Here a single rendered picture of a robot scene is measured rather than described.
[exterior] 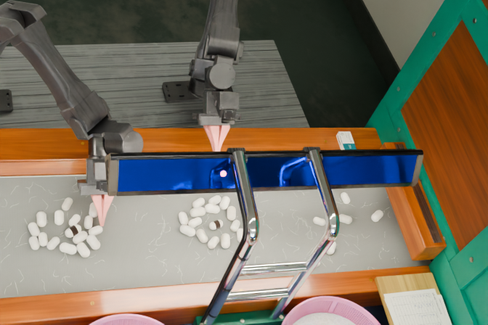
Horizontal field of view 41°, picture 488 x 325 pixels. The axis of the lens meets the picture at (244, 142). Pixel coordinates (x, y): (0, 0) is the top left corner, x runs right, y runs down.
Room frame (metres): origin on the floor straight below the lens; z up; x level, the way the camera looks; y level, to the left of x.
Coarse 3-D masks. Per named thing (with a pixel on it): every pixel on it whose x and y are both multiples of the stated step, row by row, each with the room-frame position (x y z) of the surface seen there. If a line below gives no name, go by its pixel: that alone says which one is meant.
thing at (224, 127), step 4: (200, 120) 0.94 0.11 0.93; (204, 120) 0.94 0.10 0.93; (208, 120) 0.94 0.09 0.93; (212, 120) 0.95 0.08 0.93; (216, 120) 0.95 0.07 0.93; (220, 120) 0.96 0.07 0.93; (200, 124) 0.93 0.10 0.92; (204, 124) 0.93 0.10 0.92; (208, 124) 0.94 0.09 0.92; (212, 124) 0.94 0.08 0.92; (216, 124) 0.95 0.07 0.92; (220, 124) 0.95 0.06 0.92; (224, 124) 0.96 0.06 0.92; (228, 124) 0.96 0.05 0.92; (220, 128) 0.95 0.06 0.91; (224, 128) 0.95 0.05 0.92; (228, 128) 0.95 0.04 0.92; (220, 132) 0.94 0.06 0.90; (224, 132) 0.95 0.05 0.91; (220, 136) 0.94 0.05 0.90; (224, 136) 0.94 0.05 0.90; (220, 140) 0.93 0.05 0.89; (220, 144) 0.93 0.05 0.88; (220, 148) 0.93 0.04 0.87
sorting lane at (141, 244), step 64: (0, 192) 0.68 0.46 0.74; (64, 192) 0.74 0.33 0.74; (256, 192) 0.95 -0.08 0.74; (384, 192) 1.10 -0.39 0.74; (0, 256) 0.55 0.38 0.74; (64, 256) 0.60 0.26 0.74; (128, 256) 0.66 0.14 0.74; (192, 256) 0.72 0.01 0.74; (256, 256) 0.78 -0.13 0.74; (384, 256) 0.91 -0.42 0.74
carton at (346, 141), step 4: (340, 132) 1.20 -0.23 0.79; (344, 132) 1.21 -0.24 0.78; (348, 132) 1.21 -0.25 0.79; (336, 136) 1.20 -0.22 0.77; (340, 136) 1.19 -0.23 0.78; (344, 136) 1.19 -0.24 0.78; (348, 136) 1.20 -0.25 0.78; (340, 140) 1.18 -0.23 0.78; (344, 140) 1.18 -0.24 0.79; (348, 140) 1.19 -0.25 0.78; (352, 140) 1.19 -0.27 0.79; (340, 144) 1.17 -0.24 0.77; (344, 144) 1.17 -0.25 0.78; (348, 144) 1.17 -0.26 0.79; (352, 144) 1.18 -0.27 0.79; (344, 148) 1.15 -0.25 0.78; (348, 148) 1.16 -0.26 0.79; (352, 148) 1.16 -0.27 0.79
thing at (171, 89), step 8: (192, 80) 1.23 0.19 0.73; (200, 80) 1.23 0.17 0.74; (168, 88) 1.21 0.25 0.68; (176, 88) 1.22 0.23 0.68; (184, 88) 1.24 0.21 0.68; (192, 88) 1.22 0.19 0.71; (200, 88) 1.22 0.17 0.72; (168, 96) 1.19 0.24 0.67; (176, 96) 1.19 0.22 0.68; (184, 96) 1.20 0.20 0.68; (192, 96) 1.22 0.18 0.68; (200, 96) 1.22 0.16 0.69
